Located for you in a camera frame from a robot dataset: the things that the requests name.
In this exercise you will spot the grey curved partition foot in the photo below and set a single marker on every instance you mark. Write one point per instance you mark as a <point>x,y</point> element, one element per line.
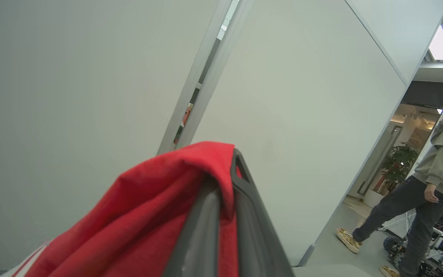
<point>306,254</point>

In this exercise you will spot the grey partition post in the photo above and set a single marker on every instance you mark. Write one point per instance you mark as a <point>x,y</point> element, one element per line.
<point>221,69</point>
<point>190,80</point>

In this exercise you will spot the red garment with white stripes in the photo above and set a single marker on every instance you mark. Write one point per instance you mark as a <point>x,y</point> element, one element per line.
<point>148,211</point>

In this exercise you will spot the potted green plant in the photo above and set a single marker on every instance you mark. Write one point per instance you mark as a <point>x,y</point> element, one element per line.
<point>400,161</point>

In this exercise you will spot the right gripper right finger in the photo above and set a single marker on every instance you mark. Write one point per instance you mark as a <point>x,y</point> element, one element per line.
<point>262,238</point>

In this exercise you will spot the dark hanging screen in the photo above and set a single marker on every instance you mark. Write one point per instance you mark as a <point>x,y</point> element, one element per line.
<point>429,94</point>

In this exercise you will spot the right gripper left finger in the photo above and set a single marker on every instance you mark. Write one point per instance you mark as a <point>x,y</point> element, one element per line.
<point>198,238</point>

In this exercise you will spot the orange object behind partition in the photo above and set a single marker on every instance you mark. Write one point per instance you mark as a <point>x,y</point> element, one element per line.
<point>186,115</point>

